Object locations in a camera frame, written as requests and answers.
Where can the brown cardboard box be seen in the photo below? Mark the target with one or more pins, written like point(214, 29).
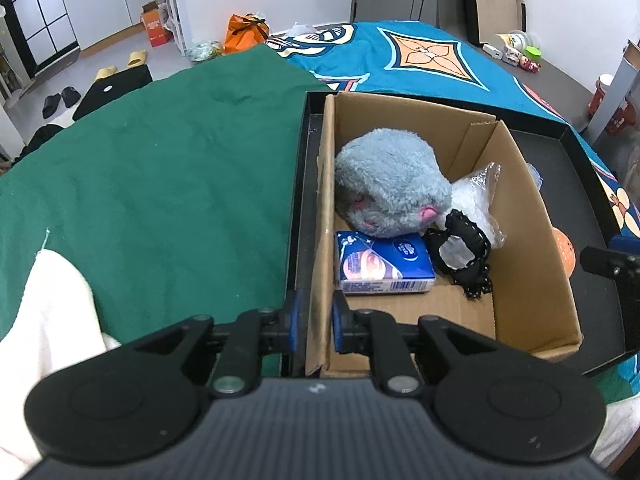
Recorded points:
point(532, 306)

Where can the black laptop bag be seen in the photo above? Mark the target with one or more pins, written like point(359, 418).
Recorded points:
point(111, 88)

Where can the blue tissue pack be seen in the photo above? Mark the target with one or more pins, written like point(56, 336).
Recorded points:
point(367, 265)

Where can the white plastic container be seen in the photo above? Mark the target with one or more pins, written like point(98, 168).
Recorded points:
point(517, 39)

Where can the orange bag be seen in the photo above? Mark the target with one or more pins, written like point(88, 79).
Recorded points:
point(244, 32)

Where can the white fluffy blanket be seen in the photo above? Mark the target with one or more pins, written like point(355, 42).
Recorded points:
point(56, 326)

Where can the burger plush toy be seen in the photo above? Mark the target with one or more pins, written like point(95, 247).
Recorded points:
point(566, 251)

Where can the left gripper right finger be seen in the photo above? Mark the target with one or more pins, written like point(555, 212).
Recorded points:
point(351, 328)

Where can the grey-blue plush toy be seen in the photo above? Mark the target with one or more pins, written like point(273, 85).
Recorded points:
point(388, 183)

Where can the green plastic lid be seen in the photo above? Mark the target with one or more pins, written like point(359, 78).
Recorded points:
point(533, 53)

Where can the blue denim scrunchie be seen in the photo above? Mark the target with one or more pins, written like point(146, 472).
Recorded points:
point(536, 176)

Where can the white cup with red label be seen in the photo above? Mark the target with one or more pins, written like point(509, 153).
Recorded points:
point(600, 88)

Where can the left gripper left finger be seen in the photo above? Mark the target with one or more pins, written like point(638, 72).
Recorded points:
point(282, 326)

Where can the black lace pouch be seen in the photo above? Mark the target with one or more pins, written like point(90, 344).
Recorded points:
point(461, 250)

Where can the green cloth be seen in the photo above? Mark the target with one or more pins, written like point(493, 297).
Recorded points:
point(173, 200)

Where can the black shallow tray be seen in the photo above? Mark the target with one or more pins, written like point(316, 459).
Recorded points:
point(576, 204)

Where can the white fluff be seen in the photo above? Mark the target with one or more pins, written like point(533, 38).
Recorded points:
point(473, 195)

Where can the white charger box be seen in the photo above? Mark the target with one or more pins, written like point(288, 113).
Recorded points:
point(493, 51)

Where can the white kitchen cabinet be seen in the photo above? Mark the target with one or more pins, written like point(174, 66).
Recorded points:
point(97, 7)

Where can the yellow slipper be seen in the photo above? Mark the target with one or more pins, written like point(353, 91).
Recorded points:
point(137, 58)
point(106, 72)

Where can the black slipper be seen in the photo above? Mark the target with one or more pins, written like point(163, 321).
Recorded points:
point(70, 97)
point(50, 105)

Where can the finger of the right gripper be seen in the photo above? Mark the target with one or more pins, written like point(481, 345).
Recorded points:
point(610, 264)

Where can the orange cardboard box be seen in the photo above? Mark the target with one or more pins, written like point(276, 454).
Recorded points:
point(154, 17)

